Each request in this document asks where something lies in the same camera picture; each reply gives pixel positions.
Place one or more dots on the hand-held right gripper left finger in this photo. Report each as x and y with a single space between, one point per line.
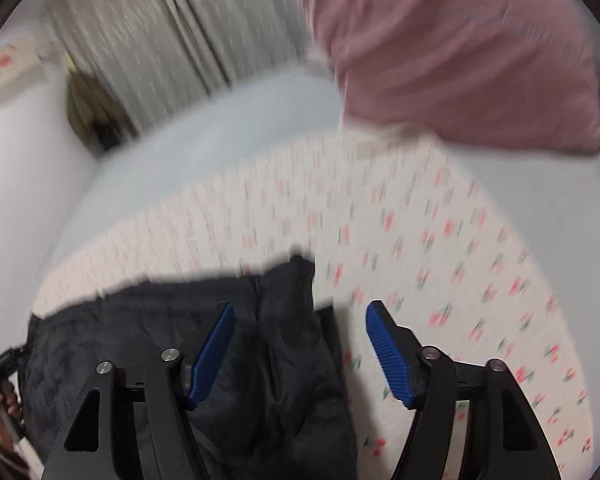
211 355

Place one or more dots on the cherry print blanket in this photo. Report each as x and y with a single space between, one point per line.
330 210

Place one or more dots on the olive green hanging jacket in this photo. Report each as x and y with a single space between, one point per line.
87 105

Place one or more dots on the grey star print curtain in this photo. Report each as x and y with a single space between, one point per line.
180 25

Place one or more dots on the grey bed sheet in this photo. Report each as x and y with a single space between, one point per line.
220 125

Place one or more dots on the small white pink cloth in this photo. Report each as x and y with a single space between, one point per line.
317 60

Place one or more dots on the person's left hand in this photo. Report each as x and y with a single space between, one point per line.
7 402

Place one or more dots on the floral wall cloth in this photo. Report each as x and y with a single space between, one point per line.
10 62

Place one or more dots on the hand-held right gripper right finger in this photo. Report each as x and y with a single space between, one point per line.
387 350

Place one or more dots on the pink pillow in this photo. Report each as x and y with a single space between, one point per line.
455 60

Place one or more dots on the black puffer jacket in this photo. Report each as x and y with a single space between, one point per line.
260 360

